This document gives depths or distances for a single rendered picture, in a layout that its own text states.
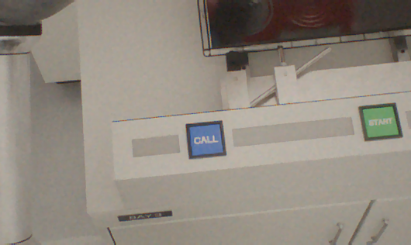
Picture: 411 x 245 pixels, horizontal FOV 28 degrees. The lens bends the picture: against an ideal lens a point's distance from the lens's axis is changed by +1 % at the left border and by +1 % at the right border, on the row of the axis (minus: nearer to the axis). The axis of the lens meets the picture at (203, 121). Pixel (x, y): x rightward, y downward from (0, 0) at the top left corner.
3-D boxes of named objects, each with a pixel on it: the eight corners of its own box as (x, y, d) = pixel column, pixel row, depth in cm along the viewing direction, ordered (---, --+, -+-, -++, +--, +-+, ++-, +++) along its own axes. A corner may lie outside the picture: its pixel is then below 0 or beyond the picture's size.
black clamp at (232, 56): (225, 58, 136) (225, 50, 133) (238, 56, 136) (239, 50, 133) (227, 77, 134) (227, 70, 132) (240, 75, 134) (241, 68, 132)
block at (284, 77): (272, 74, 134) (273, 66, 132) (293, 72, 135) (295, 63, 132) (279, 119, 131) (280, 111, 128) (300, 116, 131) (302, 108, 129)
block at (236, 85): (224, 79, 134) (224, 70, 132) (244, 77, 134) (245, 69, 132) (229, 123, 131) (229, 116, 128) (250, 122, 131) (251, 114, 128)
